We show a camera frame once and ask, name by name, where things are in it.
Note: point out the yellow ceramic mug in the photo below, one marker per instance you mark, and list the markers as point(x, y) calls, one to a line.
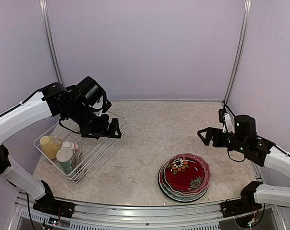
point(50, 146)

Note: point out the aluminium frame post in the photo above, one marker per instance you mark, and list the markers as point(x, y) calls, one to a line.
point(49, 40)
point(239, 50)

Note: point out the front aluminium rail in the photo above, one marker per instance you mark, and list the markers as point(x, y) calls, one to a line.
point(95, 216)

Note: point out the white red patterned cup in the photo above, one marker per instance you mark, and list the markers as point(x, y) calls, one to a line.
point(72, 145)

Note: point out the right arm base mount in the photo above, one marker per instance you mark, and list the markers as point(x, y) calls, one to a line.
point(246, 203)

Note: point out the dark patterned plate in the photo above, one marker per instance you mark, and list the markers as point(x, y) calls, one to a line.
point(184, 174)

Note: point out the white wire dish rack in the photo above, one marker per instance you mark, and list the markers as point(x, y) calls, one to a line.
point(93, 152)

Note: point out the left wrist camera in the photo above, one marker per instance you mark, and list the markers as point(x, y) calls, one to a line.
point(107, 105)

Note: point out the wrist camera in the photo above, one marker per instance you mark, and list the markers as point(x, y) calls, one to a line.
point(225, 119)
point(107, 105)

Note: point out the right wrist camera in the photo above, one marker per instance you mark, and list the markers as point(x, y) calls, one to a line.
point(225, 119)

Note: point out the black rimmed plate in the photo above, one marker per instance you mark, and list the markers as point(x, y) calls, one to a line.
point(178, 198)

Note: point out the light green flower plate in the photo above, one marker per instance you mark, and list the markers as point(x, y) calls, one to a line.
point(202, 190)

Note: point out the left aluminium frame post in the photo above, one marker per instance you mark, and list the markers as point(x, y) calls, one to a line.
point(49, 40)

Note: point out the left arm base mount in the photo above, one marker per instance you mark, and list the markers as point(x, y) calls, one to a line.
point(48, 204)

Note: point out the right aluminium frame post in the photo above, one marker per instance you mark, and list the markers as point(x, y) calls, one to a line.
point(239, 50)

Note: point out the floral green mug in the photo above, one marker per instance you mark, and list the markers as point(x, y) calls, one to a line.
point(68, 159)

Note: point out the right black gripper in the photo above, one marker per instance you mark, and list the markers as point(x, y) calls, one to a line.
point(214, 132)

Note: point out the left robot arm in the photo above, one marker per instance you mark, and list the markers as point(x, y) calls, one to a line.
point(85, 103)

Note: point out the red teal patterned plate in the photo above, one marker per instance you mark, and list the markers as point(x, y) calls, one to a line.
point(175, 195)

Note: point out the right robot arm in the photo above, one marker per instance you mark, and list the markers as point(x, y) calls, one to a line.
point(260, 151)

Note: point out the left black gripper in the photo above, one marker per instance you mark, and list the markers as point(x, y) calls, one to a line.
point(101, 131)

